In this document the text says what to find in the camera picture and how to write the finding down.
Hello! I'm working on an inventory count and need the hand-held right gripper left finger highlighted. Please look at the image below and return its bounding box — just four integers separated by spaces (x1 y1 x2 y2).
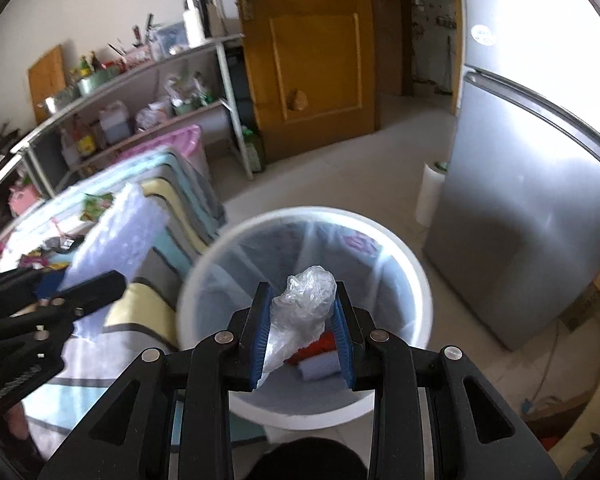
37 281 273 480

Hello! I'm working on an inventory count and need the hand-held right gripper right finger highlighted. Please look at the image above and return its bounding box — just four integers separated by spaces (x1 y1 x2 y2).
329 282 563 480

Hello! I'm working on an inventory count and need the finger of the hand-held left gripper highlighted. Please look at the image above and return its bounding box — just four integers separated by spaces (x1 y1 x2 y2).
10 270 129 333
0 266 70 311

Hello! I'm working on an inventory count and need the bubble wrap sheet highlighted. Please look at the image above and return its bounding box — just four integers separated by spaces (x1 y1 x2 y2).
60 182 172 301

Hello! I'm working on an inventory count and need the green snack bag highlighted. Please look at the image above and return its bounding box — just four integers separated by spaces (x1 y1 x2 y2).
81 191 116 222

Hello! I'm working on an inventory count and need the white bin with liner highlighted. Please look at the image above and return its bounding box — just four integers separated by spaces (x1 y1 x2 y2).
176 205 433 431

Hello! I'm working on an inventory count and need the person's left hand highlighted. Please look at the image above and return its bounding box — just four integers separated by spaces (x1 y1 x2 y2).
5 402 33 443

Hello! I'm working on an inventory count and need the red wrapper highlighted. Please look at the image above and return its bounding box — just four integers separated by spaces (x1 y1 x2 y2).
287 332 338 366

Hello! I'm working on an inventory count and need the purple white packet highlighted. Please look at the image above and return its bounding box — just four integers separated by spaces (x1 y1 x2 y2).
300 352 343 381

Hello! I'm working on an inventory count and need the pink storage basket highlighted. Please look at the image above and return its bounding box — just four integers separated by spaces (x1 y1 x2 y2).
7 183 43 217

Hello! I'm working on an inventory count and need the striped blanket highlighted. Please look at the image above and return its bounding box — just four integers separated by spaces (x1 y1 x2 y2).
0 147 268 461

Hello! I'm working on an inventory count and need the yellow label oil bottle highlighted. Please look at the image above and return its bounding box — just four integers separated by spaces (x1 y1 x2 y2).
75 117 98 157

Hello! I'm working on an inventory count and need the clear jug with dark liquid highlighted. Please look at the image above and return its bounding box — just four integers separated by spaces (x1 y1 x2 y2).
100 101 133 145

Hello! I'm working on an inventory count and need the white paper roll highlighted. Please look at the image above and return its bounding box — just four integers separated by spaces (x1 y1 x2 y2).
415 160 451 228

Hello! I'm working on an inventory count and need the pink lidded storage box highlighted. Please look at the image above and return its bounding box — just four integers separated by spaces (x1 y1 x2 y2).
145 125 213 186

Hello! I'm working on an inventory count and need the small clear plastic bag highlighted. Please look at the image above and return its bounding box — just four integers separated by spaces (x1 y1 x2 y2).
135 102 173 133

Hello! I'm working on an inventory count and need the steel pot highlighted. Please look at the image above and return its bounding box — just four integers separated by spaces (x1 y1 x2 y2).
40 89 81 113

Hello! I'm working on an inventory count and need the green bottle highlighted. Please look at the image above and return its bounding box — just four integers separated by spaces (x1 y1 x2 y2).
242 127 266 173

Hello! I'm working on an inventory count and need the metal shelf rack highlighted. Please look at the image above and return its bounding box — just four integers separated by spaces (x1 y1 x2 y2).
0 32 256 221

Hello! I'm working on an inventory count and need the wooden cutting board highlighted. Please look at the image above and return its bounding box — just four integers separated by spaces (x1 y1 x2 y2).
27 44 68 111

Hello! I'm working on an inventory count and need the green metal basin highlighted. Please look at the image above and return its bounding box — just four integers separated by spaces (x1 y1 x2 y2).
77 67 123 97

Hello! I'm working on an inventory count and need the silver refrigerator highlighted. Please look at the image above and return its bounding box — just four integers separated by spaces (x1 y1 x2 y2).
422 0 600 353

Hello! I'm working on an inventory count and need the pink utensil basket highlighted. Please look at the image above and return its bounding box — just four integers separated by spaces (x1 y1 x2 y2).
121 45 153 68

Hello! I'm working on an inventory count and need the cardboard box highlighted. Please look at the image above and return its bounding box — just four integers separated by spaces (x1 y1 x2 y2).
562 267 600 333

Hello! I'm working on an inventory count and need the clear plastic container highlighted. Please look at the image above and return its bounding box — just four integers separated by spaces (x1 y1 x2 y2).
149 22 188 60

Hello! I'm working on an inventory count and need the yellow printed cloth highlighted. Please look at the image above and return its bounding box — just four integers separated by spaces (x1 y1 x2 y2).
545 360 600 480

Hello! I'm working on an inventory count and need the white thermos jug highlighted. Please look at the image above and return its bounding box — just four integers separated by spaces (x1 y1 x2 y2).
182 0 208 48

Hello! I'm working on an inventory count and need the wooden door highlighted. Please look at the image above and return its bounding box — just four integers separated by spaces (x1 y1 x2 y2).
230 0 381 163

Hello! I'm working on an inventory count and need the steel electric kettle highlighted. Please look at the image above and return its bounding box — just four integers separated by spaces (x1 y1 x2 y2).
195 0 217 38

